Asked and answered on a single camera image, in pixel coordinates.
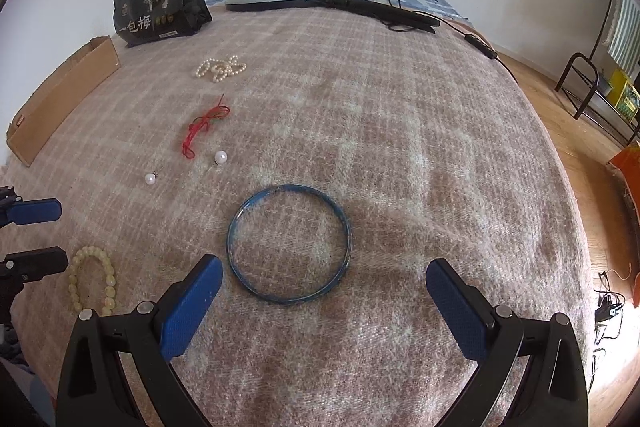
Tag pink plaid blanket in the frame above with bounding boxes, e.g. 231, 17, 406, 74
0, 0, 608, 427

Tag ring light with black tripod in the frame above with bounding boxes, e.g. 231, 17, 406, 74
225, 0, 441, 35

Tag cardboard box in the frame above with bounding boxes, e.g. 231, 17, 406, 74
6, 36, 122, 168

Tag yellow boxes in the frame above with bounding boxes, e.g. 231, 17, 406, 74
615, 79, 640, 122

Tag black ring light cable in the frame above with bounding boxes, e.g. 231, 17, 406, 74
387, 0, 521, 82

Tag pearl necklace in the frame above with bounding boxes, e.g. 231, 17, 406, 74
195, 55, 248, 84

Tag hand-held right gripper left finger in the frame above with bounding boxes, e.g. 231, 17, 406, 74
56, 253, 224, 427

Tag black floor cables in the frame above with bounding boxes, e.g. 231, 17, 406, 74
592, 269, 626, 358

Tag blue bangle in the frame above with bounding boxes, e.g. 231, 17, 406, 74
226, 185, 353, 305

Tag red string bracelet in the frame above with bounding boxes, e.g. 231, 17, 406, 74
180, 93, 232, 158

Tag black metal rack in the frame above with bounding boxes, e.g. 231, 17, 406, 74
555, 52, 640, 148

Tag yellow bead bracelet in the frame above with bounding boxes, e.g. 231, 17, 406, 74
66, 245, 117, 315

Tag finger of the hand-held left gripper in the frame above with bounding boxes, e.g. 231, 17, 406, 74
0, 247, 70, 325
0, 187, 63, 229

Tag striped curtain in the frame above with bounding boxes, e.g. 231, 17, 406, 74
605, 0, 640, 68

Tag black snack bag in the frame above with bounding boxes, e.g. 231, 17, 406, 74
112, 0, 193, 50

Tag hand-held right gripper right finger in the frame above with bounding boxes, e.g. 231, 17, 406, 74
425, 258, 590, 427

